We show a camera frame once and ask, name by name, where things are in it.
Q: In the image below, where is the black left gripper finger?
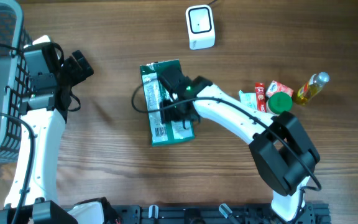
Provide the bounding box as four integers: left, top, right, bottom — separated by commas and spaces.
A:
72, 50, 94, 80
63, 57, 84, 85

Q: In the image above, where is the green gloves package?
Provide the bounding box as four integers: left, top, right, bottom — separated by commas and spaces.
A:
140, 59, 195, 146

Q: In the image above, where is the teal wet wipes pack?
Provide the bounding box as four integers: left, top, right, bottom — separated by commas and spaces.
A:
239, 90, 257, 110

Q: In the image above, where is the red coffee stick sachet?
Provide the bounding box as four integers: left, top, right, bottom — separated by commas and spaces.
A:
255, 83, 267, 113

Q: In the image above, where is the green lidded small jar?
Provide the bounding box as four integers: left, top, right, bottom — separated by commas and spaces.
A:
266, 92, 293, 116

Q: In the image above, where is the yellow dish soap bottle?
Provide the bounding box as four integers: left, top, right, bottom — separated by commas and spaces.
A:
293, 72, 330, 105

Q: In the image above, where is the red white tissue box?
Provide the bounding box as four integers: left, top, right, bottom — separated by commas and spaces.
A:
265, 80, 293, 98

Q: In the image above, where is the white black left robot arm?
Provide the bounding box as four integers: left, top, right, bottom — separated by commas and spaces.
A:
0, 36, 120, 223

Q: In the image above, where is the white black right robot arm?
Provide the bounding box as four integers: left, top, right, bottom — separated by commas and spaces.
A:
157, 66, 321, 223

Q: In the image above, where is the white barcode scanner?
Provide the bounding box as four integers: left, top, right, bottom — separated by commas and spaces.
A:
185, 4, 216, 50

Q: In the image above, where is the dark grey plastic shopping basket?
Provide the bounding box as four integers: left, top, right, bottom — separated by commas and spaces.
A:
0, 1, 32, 163

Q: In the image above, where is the black left camera cable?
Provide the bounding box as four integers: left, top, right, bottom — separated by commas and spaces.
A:
0, 42, 82, 224

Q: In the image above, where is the black camera cable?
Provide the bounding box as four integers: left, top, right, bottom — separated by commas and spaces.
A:
0, 42, 82, 224
131, 82, 322, 224

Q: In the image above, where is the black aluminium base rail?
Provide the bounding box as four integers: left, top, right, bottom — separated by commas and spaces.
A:
113, 203, 332, 224

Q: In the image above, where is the black right camera cable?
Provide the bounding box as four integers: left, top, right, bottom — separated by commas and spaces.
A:
131, 82, 322, 224

